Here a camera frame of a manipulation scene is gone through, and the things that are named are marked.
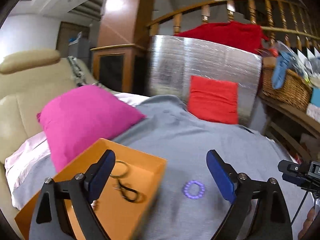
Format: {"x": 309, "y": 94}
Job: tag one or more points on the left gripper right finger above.
{"x": 223, "y": 174}

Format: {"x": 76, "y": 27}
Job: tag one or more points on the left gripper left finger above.
{"x": 98, "y": 174}

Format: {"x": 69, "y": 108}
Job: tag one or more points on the bronze bangle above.
{"x": 120, "y": 170}

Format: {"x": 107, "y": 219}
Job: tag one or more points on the person's right hand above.
{"x": 307, "y": 223}

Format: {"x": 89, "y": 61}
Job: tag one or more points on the orange cardboard box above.
{"x": 124, "y": 203}

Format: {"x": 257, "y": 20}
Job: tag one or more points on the wooden shelf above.
{"x": 291, "y": 129}

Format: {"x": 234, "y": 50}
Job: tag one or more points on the grey blanket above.
{"x": 188, "y": 204}

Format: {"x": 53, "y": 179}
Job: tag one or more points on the pink bed sheet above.
{"x": 25, "y": 168}

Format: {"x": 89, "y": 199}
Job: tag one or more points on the magenta pillow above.
{"x": 76, "y": 119}

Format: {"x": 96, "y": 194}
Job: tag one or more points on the teal box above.
{"x": 315, "y": 98}

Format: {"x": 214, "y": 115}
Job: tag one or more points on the red pillow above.
{"x": 213, "y": 100}

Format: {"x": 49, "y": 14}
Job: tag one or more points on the wicker basket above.
{"x": 294, "y": 92}

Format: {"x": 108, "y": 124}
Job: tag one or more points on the wooden cabinet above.
{"x": 123, "y": 32}

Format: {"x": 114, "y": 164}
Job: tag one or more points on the blue cloth in basket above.
{"x": 282, "y": 65}

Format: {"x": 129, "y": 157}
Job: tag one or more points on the beige leather armchair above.
{"x": 29, "y": 80}

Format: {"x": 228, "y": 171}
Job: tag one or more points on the silver foil insulation mat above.
{"x": 173, "y": 60}

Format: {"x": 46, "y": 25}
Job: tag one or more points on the red garment on railing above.
{"x": 247, "y": 37}

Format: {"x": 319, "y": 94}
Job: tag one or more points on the wooden stair railing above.
{"x": 288, "y": 21}

